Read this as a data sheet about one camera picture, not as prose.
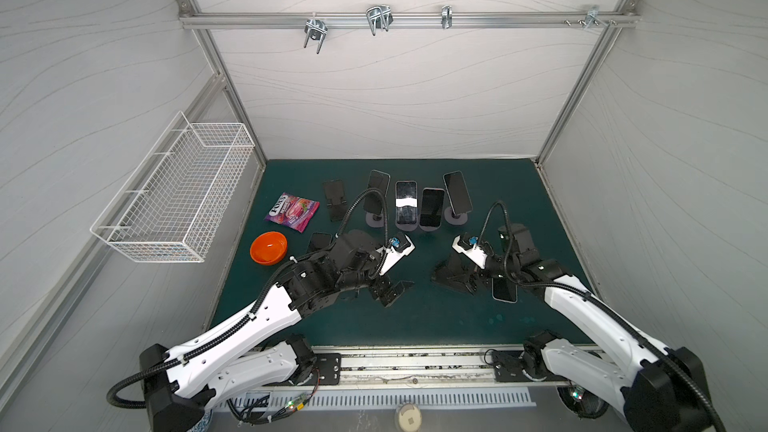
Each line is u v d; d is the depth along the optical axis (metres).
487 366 0.75
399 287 0.60
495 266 0.69
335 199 1.01
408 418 0.59
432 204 0.95
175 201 0.69
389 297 0.61
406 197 0.98
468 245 0.69
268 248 0.93
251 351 0.45
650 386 0.39
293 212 1.01
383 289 0.60
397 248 0.57
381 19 0.76
